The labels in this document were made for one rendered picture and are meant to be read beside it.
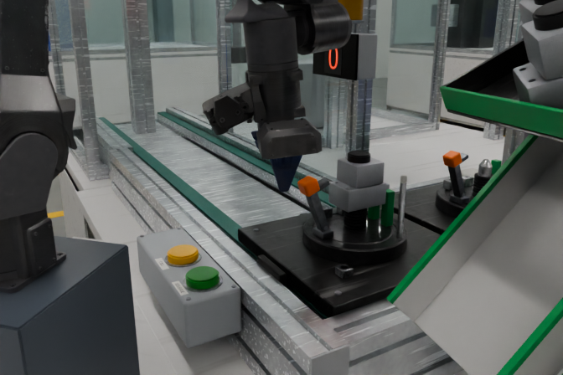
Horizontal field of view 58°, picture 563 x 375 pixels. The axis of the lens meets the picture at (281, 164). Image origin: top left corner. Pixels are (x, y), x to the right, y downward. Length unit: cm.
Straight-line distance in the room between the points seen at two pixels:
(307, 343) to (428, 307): 12
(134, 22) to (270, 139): 114
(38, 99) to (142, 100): 120
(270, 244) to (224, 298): 12
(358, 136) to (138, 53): 89
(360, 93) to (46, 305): 62
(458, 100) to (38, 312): 36
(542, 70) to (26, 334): 39
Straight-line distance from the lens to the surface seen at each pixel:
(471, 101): 42
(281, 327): 54
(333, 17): 60
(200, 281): 61
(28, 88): 43
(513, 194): 52
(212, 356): 68
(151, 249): 72
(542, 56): 37
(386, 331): 55
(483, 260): 51
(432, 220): 80
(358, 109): 88
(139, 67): 161
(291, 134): 50
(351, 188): 65
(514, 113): 39
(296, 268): 63
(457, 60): 594
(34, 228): 45
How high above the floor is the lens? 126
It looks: 16 degrees down
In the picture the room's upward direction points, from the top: straight up
